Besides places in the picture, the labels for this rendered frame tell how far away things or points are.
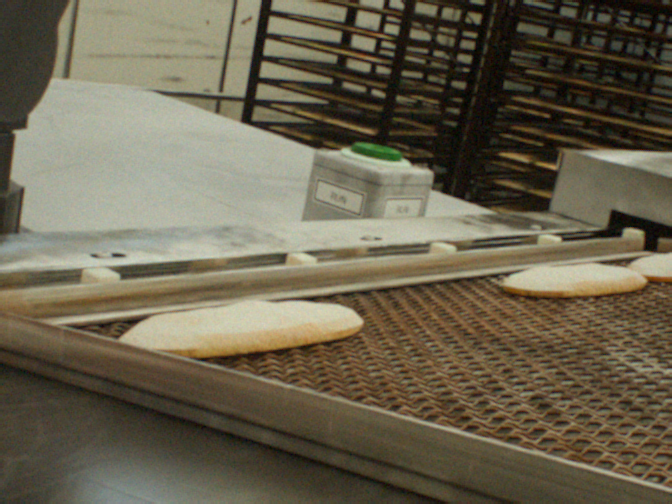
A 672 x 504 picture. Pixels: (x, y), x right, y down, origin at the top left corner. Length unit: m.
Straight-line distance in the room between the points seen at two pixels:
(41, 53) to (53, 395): 0.36
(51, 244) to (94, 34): 5.51
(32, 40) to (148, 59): 5.71
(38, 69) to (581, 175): 0.53
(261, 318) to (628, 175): 0.66
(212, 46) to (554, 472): 6.44
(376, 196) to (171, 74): 5.66
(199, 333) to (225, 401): 0.07
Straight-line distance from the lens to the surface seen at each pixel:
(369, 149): 0.85
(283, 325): 0.36
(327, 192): 0.85
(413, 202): 0.86
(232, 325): 0.35
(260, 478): 0.24
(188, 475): 0.25
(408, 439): 0.24
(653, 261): 0.63
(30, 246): 0.59
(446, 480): 0.24
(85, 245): 0.60
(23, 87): 0.64
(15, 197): 0.68
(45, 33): 0.65
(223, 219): 0.92
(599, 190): 1.01
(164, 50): 6.41
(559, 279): 0.53
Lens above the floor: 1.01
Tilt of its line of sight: 13 degrees down
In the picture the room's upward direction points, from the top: 11 degrees clockwise
